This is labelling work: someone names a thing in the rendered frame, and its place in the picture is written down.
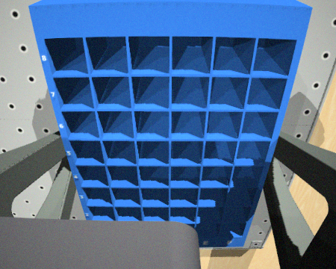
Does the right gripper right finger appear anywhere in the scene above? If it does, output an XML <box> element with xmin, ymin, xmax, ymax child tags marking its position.
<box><xmin>263</xmin><ymin>131</ymin><xmax>336</xmax><ymax>269</ymax></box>

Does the grey perforated base plate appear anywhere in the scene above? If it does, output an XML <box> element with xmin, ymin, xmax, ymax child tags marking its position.
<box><xmin>0</xmin><ymin>0</ymin><xmax>336</xmax><ymax>250</ymax></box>

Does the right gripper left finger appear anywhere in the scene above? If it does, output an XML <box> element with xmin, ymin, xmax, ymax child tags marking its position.
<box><xmin>0</xmin><ymin>131</ymin><xmax>76</xmax><ymax>220</ymax></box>

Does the blue tube carrier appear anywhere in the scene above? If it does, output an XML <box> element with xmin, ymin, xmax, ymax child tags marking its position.
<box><xmin>28</xmin><ymin>0</ymin><xmax>312</xmax><ymax>247</ymax></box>

